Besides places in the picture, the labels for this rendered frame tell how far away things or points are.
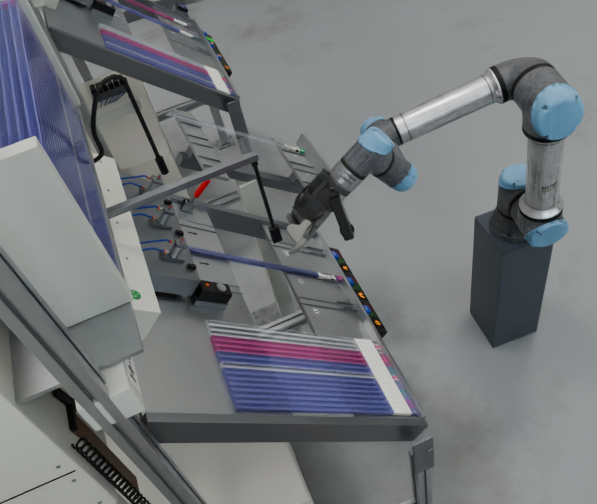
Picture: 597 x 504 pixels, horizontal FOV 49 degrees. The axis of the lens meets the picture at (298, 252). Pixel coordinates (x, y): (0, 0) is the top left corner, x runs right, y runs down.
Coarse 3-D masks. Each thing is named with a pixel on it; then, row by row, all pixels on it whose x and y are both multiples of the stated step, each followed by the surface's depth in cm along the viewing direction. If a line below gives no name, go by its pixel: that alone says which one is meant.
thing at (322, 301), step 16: (288, 240) 184; (288, 256) 177; (304, 256) 182; (320, 256) 187; (320, 272) 180; (304, 288) 169; (320, 288) 174; (336, 288) 178; (304, 304) 163; (320, 304) 167; (336, 304) 172; (352, 304) 175; (320, 320) 162; (336, 320) 166; (352, 320) 170; (352, 336) 164; (368, 336) 168; (368, 416) 143; (384, 416) 146; (400, 416) 149
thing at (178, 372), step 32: (192, 224) 163; (192, 256) 152; (160, 320) 130; (192, 320) 135; (224, 320) 141; (160, 352) 123; (192, 352) 128; (160, 384) 117; (192, 384) 121; (224, 384) 126
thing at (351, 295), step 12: (324, 240) 191; (324, 252) 189; (336, 264) 184; (348, 288) 178; (360, 312) 173; (372, 324) 170; (372, 336) 168; (384, 348) 164; (396, 372) 159; (408, 384) 157; (408, 396) 155; (420, 408) 152
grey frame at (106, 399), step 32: (0, 256) 72; (0, 288) 72; (32, 288) 78; (32, 320) 77; (32, 352) 80; (64, 352) 83; (64, 384) 87; (96, 384) 89; (128, 384) 93; (96, 416) 94; (128, 416) 97; (128, 448) 103; (160, 448) 112; (160, 480) 114; (416, 480) 162
